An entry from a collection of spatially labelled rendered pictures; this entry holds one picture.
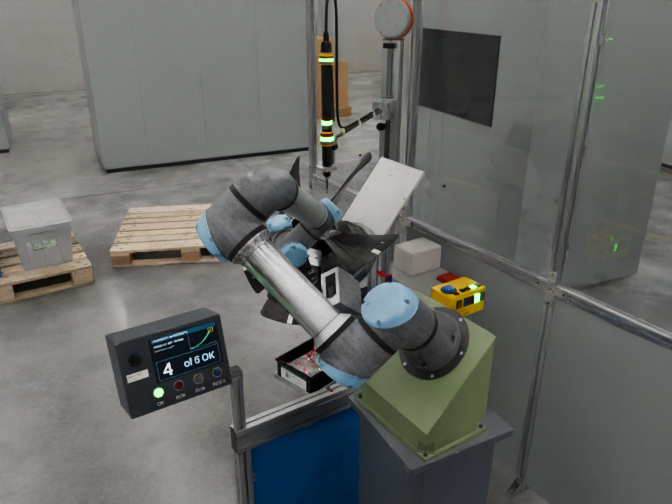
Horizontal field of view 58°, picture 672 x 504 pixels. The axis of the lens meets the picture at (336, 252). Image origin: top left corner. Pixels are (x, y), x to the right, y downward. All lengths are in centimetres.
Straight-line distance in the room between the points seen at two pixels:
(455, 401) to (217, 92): 646
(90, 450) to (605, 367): 229
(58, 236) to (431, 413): 370
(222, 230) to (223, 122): 630
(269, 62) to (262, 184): 638
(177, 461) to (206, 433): 21
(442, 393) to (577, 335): 101
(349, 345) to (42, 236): 361
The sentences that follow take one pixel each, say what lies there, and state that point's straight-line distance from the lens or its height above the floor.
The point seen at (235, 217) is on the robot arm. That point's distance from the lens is 138.
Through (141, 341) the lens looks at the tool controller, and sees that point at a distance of 150.
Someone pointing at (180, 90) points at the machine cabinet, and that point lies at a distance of 749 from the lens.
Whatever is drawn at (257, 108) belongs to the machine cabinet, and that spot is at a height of 61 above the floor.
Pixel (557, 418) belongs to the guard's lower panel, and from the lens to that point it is 259.
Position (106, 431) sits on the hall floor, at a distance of 330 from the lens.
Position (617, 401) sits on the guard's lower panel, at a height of 68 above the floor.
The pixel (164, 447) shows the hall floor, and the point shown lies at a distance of 313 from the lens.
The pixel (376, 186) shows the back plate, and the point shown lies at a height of 127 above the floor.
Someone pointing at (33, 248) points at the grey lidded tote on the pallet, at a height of 31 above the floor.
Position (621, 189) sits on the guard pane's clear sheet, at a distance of 214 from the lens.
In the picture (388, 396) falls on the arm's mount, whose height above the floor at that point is 109.
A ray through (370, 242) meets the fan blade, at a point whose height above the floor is 122.
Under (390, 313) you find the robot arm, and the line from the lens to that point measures 131.
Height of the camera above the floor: 201
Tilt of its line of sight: 24 degrees down
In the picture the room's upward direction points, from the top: straight up
